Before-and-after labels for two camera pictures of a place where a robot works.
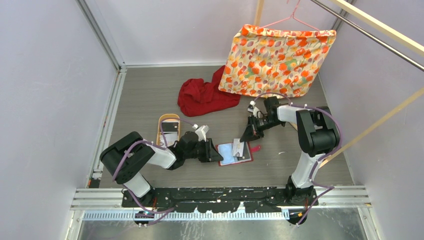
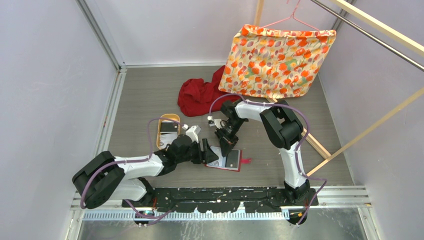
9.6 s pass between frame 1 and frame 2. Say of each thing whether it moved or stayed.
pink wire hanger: stayed
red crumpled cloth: stayed
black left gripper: stayed
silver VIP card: moved
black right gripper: moved
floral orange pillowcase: stayed
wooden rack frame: stayed
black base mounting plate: stayed
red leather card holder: moved
